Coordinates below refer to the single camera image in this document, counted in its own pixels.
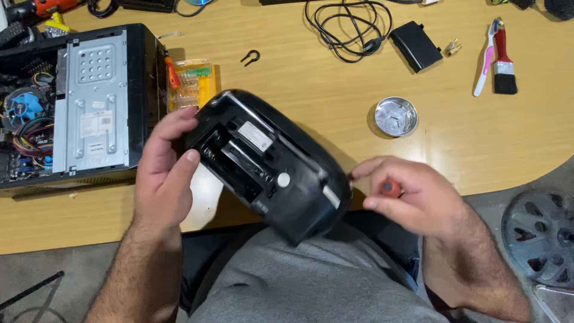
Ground person's right hand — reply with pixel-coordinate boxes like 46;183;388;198
351;156;471;238

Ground person's left hand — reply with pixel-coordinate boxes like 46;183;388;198
133;106;201;234

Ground orange handle screwdriver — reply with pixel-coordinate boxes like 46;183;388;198
379;181;404;199

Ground black portable radio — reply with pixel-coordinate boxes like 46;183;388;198
181;89;353;246

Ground round metal bowl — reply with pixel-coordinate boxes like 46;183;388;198
373;96;419;138

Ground yellow screwdriver bit set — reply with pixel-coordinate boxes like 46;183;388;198
167;58;217;113

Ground small orange screwdriver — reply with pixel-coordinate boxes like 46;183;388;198
164;50;181;90

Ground open black computer case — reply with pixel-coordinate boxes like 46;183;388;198
0;23;167;185

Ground silver wheel hubcap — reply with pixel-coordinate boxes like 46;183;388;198
501;188;574;288

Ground person's grey shorts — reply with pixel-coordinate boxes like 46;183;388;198
179;211;454;323

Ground black battery cover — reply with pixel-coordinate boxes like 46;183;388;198
388;21;444;74

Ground pink white toothbrush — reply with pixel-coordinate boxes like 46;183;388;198
473;18;502;97

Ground orange power drill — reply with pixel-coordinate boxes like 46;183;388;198
4;0;88;23

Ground red handle paint brush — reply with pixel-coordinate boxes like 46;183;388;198
492;22;518;95

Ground black power cable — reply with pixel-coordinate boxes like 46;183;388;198
305;0;393;63

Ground black coiled cable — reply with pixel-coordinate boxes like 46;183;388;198
87;0;119;19

